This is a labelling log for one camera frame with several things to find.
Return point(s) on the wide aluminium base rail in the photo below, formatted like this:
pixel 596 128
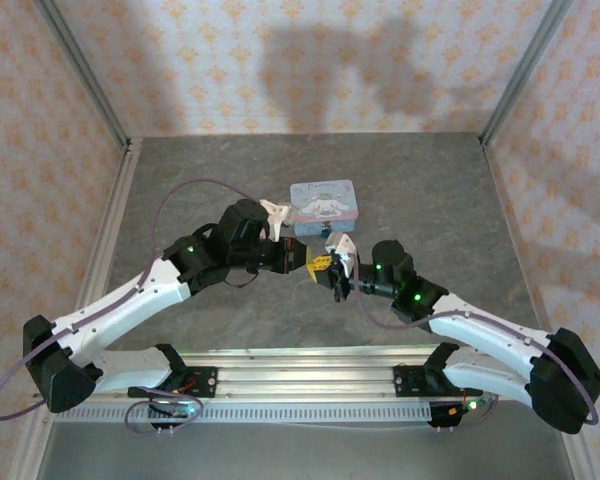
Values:
pixel 305 382

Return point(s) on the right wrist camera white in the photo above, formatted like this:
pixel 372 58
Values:
pixel 344 250

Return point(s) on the aluminium frame leg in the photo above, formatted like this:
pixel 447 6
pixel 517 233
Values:
pixel 30 450
pixel 582 460

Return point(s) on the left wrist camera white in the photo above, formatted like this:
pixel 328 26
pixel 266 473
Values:
pixel 275 212

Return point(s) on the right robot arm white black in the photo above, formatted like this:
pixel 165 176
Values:
pixel 490 337

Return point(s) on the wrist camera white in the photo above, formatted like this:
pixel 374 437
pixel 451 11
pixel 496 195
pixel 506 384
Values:
pixel 275 212
pixel 344 250

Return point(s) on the grey metal lower shelf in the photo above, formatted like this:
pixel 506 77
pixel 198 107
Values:
pixel 305 455

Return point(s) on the pastel cartoon tin box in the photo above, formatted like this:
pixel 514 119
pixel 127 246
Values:
pixel 325 202

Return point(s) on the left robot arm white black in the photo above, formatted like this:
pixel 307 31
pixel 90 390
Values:
pixel 125 320

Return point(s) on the small dark padlock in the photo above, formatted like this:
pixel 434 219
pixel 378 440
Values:
pixel 325 231

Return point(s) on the narrow aluminium cross rail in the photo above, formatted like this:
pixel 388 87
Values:
pixel 305 354

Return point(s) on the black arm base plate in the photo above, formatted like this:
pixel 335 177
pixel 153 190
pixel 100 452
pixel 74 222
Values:
pixel 405 382
pixel 207 382

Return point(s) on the small circuit board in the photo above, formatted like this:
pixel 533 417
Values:
pixel 472 405
pixel 177 411

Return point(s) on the aluminium side rail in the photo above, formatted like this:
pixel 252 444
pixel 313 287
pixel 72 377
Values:
pixel 121 185
pixel 505 200

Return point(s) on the aluminium frame post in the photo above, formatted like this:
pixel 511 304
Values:
pixel 86 70
pixel 523 70

